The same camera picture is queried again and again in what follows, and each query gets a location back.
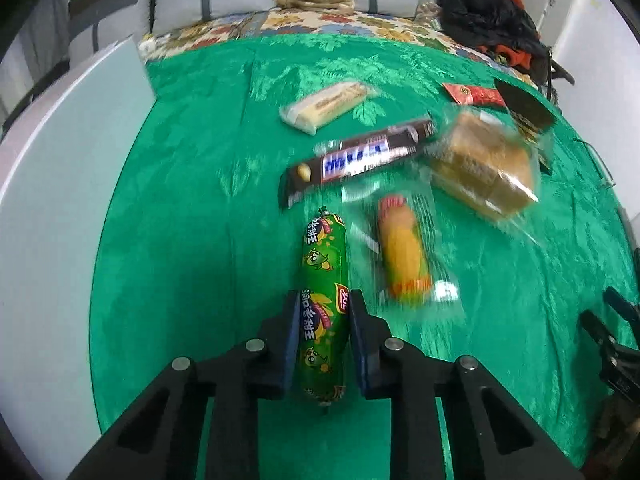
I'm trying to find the yellow snack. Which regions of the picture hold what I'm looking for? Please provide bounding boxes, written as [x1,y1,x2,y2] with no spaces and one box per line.
[342,182,463,316]

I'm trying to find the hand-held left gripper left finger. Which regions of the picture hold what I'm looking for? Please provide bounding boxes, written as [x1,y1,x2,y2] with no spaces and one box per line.
[67,290,301,480]

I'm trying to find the orange garment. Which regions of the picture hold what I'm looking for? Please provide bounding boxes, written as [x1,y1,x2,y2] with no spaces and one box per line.
[480,0,546,78]

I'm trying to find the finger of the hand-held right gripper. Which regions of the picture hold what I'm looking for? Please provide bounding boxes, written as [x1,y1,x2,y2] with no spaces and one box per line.
[580,311,618,348]
[602,286,640,323]

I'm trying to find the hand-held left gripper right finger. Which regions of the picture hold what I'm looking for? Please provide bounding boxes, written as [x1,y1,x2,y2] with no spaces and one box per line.
[348,288,586,480]

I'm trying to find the clear plastic bag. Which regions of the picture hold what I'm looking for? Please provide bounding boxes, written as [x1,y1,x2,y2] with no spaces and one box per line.
[417,2,443,31]

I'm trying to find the green sausage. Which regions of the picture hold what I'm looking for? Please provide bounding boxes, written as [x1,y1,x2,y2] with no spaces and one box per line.
[299,206,351,413]

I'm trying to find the black cable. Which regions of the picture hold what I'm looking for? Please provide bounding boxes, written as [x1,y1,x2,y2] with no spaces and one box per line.
[572,137,616,188]

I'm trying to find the black jacket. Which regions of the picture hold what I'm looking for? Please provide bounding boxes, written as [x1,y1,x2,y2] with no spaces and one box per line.
[437,0,551,61]

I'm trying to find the red snack packet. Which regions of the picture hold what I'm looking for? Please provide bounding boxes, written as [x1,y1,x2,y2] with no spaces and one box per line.
[442,82,508,107]

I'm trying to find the white board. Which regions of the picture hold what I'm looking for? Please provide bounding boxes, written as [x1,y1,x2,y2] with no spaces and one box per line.
[0,37,157,480]

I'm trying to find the dark chocolate bar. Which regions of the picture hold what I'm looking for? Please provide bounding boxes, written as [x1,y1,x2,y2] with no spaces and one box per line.
[277,117,438,211]

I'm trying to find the black snack packet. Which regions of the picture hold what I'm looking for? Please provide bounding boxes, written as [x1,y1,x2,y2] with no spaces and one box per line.
[494,77,557,175]

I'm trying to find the cream biscuit packet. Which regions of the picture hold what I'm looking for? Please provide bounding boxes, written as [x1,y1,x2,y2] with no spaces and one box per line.
[279,81,378,136]

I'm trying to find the bread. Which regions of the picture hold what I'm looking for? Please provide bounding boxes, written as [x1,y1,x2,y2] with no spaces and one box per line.
[425,107,543,226]

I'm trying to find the black metal frame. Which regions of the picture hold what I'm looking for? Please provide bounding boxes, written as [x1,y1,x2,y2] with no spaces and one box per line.
[535,47,576,98]

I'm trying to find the floral bedsheet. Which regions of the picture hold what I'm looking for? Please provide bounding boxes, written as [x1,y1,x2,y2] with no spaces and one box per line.
[139,7,538,91]

